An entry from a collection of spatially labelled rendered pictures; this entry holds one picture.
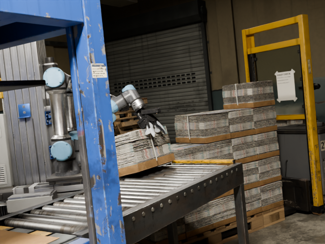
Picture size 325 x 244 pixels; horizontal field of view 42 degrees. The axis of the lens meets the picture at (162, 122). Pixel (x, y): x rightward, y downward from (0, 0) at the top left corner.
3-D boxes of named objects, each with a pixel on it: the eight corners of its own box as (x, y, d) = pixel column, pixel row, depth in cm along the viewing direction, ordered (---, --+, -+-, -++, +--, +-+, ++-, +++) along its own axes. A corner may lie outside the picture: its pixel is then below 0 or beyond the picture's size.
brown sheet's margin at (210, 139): (175, 142, 369) (175, 137, 369) (200, 137, 386) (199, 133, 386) (205, 143, 339) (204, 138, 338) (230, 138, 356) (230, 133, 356)
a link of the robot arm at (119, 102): (112, 114, 261) (128, 104, 261) (112, 114, 249) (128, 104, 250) (106, 103, 260) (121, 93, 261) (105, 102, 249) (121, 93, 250)
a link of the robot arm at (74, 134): (73, 150, 306) (71, 131, 305) (68, 149, 318) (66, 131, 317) (89, 148, 311) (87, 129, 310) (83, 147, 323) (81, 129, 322)
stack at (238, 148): (129, 256, 341) (118, 153, 337) (233, 220, 409) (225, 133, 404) (157, 268, 310) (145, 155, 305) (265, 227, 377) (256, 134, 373)
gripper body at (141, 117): (149, 129, 255) (139, 112, 258) (158, 120, 250) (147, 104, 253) (141, 130, 248) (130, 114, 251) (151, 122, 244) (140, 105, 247)
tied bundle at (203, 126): (175, 143, 369) (172, 116, 368) (200, 138, 387) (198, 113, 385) (205, 144, 339) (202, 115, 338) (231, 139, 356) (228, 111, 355)
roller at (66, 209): (48, 214, 194) (47, 203, 194) (129, 222, 168) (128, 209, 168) (39, 217, 190) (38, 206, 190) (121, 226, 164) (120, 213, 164)
